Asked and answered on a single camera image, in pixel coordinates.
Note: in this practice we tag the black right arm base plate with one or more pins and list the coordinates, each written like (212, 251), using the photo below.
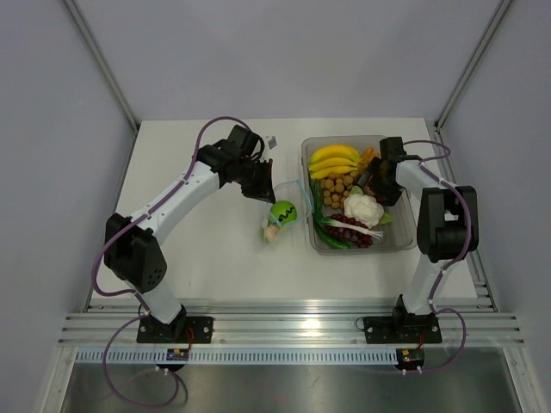
(407, 330)

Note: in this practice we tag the brown longan cluster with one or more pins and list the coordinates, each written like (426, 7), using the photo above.
(336, 188)

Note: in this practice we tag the left aluminium corner post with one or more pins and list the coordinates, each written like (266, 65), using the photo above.
(92, 46)

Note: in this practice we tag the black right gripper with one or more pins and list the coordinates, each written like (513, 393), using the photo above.
(389, 195)

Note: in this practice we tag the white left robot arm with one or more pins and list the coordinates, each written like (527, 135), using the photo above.
(133, 244)

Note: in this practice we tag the clear plastic food bin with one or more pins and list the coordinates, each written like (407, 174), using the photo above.
(399, 234)

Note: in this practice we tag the pink peach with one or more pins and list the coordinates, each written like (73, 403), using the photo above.
(368, 191)

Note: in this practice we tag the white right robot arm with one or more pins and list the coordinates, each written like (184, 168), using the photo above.
(447, 230)

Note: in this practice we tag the right aluminium corner post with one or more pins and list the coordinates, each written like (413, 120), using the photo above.
(474, 61)

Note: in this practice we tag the green toy watermelon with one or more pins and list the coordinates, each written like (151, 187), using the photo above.
(284, 212)

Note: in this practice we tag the aluminium corner post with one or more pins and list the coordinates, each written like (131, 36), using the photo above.
(92, 46)
(474, 61)

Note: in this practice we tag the beige garlic bulb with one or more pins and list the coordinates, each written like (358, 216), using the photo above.
(271, 233)

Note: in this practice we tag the red grape bunch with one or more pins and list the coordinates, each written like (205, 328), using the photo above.
(352, 238)

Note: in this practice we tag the orange yellow flower fruit cluster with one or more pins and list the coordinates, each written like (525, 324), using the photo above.
(367, 157)

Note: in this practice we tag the green scallion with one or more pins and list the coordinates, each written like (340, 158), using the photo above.
(321, 219)

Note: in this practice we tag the clear zip bag blue zipper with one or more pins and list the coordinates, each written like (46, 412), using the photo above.
(293, 191)

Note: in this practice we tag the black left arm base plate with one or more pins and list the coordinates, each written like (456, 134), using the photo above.
(195, 329)

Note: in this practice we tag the green starfruit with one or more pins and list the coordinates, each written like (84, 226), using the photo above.
(264, 225)

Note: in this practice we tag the aluminium rail frame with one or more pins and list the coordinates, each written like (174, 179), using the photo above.
(292, 323)

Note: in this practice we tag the white slotted cable duct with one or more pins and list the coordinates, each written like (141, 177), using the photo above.
(254, 356)

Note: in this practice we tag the white cauliflower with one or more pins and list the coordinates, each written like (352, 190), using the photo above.
(363, 208)

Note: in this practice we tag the yellow banana bunch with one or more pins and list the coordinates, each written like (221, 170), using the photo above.
(333, 159)

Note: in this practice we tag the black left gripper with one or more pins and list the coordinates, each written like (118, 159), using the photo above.
(263, 191)

